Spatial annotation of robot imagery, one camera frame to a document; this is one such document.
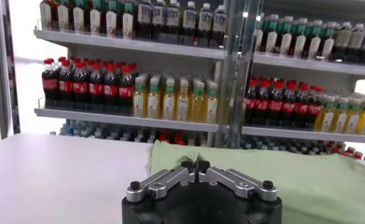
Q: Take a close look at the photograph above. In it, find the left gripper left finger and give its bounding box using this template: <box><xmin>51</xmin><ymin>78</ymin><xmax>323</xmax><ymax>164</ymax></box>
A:
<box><xmin>126</xmin><ymin>160</ymin><xmax>198</xmax><ymax>203</ymax></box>

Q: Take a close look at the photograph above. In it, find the red cap cola bottle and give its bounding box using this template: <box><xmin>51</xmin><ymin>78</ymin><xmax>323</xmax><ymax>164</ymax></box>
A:
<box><xmin>294</xmin><ymin>83</ymin><xmax>308</xmax><ymax>128</ymax></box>
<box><xmin>281</xmin><ymin>81</ymin><xmax>296</xmax><ymax>128</ymax></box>
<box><xmin>72</xmin><ymin>60</ymin><xmax>89</xmax><ymax>110</ymax></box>
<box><xmin>88</xmin><ymin>62</ymin><xmax>105</xmax><ymax>111</ymax></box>
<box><xmin>103</xmin><ymin>63</ymin><xmax>119</xmax><ymax>113</ymax></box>
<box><xmin>41</xmin><ymin>58</ymin><xmax>58</xmax><ymax>107</ymax></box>
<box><xmin>255</xmin><ymin>79</ymin><xmax>270</xmax><ymax>126</ymax></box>
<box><xmin>307</xmin><ymin>86</ymin><xmax>323</xmax><ymax>130</ymax></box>
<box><xmin>245</xmin><ymin>79</ymin><xmax>259</xmax><ymax>125</ymax></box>
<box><xmin>268</xmin><ymin>80</ymin><xmax>283</xmax><ymax>127</ymax></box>
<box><xmin>118</xmin><ymin>65</ymin><xmax>135</xmax><ymax>115</ymax></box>
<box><xmin>58</xmin><ymin>59</ymin><xmax>74</xmax><ymax>108</ymax></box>

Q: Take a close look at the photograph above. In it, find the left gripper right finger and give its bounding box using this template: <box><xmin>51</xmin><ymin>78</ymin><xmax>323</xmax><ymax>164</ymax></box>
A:
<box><xmin>197</xmin><ymin>160</ymin><xmax>278</xmax><ymax>202</ymax></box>

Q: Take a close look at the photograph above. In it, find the thin black frame pole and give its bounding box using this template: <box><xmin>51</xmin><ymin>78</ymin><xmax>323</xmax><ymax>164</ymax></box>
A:
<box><xmin>4</xmin><ymin>0</ymin><xmax>21</xmax><ymax>135</ymax></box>

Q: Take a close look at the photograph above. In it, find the white cap beige label bottle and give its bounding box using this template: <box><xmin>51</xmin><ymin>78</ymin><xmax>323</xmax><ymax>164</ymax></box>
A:
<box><xmin>334</xmin><ymin>21</ymin><xmax>352</xmax><ymax>61</ymax></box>
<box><xmin>349</xmin><ymin>23</ymin><xmax>365</xmax><ymax>63</ymax></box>

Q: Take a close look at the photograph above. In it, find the light green t-shirt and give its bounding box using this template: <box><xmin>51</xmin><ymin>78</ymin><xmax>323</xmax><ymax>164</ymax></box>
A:
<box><xmin>148</xmin><ymin>141</ymin><xmax>365</xmax><ymax>224</ymax></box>

